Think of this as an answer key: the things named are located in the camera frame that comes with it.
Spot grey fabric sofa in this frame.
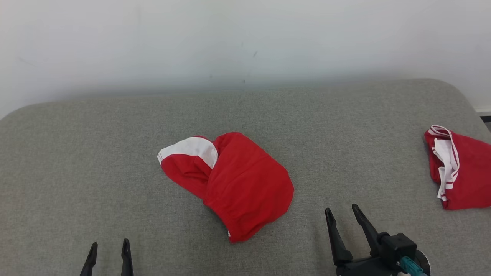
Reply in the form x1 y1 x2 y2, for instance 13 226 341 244
0 78 491 276

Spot red garment with white stripes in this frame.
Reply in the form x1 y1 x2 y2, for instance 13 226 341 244
423 124 491 211

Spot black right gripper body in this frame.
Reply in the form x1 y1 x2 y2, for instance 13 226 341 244
336 255 400 276

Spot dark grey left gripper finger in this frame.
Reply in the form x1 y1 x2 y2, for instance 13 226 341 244
120 238 134 276
79 241 99 276

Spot teal right camera connector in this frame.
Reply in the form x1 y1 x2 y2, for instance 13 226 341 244
399 256 427 276

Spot red shorts with white waistband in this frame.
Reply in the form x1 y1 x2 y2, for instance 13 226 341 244
157 131 295 244

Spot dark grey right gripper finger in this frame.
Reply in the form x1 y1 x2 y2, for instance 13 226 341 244
351 204 381 258
325 207 354 266

